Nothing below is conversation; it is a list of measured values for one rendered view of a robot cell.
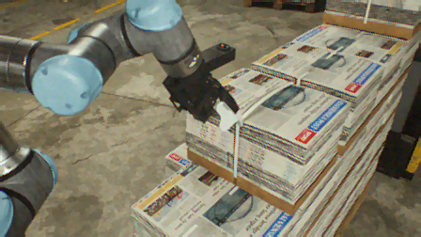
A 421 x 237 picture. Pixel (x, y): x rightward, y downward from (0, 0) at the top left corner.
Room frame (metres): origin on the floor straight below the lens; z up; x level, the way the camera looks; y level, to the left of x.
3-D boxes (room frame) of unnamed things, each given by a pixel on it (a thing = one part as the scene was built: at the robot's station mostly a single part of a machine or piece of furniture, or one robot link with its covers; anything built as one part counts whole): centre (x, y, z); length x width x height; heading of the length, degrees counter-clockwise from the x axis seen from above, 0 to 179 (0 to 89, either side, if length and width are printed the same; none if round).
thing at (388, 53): (1.32, -0.56, 0.95); 0.38 x 0.29 x 0.23; 50
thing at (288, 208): (0.78, -0.25, 0.86); 0.29 x 0.16 x 0.04; 140
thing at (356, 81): (1.10, -0.38, 0.95); 0.38 x 0.29 x 0.23; 51
